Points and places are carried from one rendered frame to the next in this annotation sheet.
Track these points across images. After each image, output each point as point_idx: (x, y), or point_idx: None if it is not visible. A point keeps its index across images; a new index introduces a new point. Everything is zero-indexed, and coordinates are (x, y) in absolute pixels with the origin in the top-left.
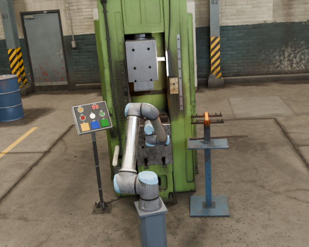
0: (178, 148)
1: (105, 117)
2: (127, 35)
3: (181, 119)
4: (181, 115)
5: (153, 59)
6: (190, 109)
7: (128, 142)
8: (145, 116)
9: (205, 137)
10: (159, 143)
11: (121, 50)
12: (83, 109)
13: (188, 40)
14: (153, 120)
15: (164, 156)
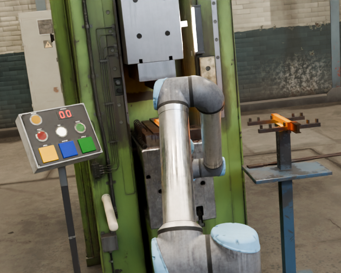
0: (218, 189)
1: (86, 134)
2: None
3: (222, 135)
4: (221, 127)
5: (174, 18)
6: (236, 115)
7: (174, 161)
8: (201, 104)
9: (282, 158)
10: (205, 173)
11: (108, 7)
12: (42, 119)
13: None
14: (212, 116)
15: (200, 205)
